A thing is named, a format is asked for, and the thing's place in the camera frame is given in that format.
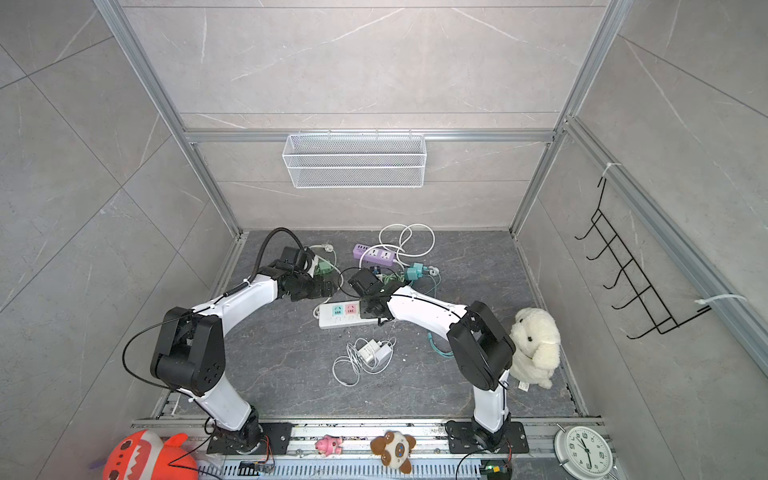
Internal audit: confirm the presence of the white pastel power strip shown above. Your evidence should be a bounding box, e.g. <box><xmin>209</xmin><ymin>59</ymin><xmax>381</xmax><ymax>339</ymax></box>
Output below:
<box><xmin>313</xmin><ymin>300</ymin><xmax>379</xmax><ymax>330</ymax></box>

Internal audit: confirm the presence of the white charger with cable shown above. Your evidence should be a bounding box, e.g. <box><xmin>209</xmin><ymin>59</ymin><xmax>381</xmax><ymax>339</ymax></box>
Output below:
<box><xmin>331</xmin><ymin>337</ymin><xmax>397</xmax><ymax>388</ymax></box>

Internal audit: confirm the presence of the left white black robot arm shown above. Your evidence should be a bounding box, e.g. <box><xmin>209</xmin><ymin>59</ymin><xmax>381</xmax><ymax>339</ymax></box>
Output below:
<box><xmin>125</xmin><ymin>227</ymin><xmax>336</xmax><ymax>454</ymax></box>

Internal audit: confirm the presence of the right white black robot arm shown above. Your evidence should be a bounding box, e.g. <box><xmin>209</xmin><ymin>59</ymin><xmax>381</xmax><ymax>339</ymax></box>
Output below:
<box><xmin>348</xmin><ymin>269</ymin><xmax>516</xmax><ymax>452</ymax></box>

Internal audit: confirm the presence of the teal charger plug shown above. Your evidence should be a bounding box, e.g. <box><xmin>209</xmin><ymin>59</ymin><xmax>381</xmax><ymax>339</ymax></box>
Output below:
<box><xmin>404</xmin><ymin>263</ymin><xmax>425</xmax><ymax>282</ymax></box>

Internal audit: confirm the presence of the purple power strip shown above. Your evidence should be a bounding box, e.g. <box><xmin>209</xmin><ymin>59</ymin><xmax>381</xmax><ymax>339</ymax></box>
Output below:
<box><xmin>352</xmin><ymin>244</ymin><xmax>396</xmax><ymax>267</ymax></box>

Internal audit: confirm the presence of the brown white plush toy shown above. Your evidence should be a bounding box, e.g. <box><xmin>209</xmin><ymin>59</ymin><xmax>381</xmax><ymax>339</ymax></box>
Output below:
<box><xmin>370</xmin><ymin>431</ymin><xmax>417</xmax><ymax>474</ymax></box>

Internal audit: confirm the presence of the small pink plush toy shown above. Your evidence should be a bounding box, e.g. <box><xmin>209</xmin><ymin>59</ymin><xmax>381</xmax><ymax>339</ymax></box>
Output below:
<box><xmin>315</xmin><ymin>435</ymin><xmax>343</xmax><ymax>457</ymax></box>

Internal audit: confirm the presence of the white plush dog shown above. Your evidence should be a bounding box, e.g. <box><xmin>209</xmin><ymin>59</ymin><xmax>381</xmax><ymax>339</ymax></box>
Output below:
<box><xmin>509</xmin><ymin>307</ymin><xmax>561</xmax><ymax>390</ymax></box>

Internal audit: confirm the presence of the red monster plush toy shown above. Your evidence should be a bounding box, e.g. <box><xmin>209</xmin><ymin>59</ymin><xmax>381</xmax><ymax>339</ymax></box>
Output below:
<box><xmin>102</xmin><ymin>430</ymin><xmax>200</xmax><ymax>480</ymax></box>

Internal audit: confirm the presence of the white analog clock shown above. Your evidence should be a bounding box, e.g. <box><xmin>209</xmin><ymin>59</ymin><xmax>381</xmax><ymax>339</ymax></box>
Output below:
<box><xmin>554</xmin><ymin>426</ymin><xmax>616</xmax><ymax>480</ymax></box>

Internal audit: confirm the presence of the white coiled power cord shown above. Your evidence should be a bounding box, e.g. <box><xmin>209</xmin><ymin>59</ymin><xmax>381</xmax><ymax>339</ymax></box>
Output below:
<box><xmin>359</xmin><ymin>223</ymin><xmax>437</xmax><ymax>265</ymax></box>

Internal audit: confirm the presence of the teal cable bundle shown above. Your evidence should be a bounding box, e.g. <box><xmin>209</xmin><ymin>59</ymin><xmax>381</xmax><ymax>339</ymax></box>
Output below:
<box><xmin>427</xmin><ymin>331</ymin><xmax>454</xmax><ymax>361</ymax></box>

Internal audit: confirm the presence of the white wire mesh basket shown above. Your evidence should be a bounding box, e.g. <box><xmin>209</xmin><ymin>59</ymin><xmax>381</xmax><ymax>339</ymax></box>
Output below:
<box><xmin>282</xmin><ymin>133</ymin><xmax>428</xmax><ymax>189</ymax></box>

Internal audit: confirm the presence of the black wall hook rack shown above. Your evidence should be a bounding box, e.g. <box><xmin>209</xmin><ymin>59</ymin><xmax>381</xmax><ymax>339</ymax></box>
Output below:
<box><xmin>574</xmin><ymin>178</ymin><xmax>712</xmax><ymax>340</ymax></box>

